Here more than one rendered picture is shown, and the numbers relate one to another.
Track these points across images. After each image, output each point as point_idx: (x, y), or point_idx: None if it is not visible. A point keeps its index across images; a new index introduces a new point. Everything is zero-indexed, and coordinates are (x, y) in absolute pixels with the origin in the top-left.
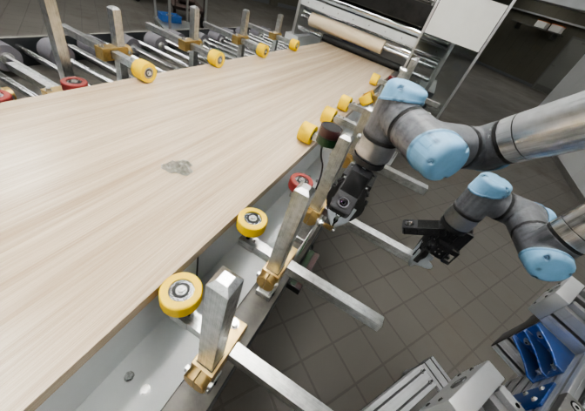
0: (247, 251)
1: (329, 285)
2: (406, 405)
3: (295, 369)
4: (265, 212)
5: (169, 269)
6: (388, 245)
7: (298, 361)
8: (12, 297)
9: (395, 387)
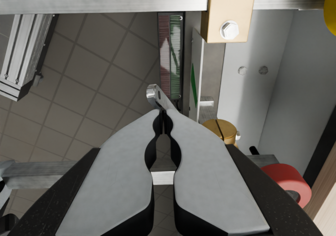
0: (262, 44)
1: (101, 6)
2: (13, 40)
3: (128, 19)
4: (263, 120)
5: None
6: (51, 172)
7: (130, 27)
8: None
9: (30, 50)
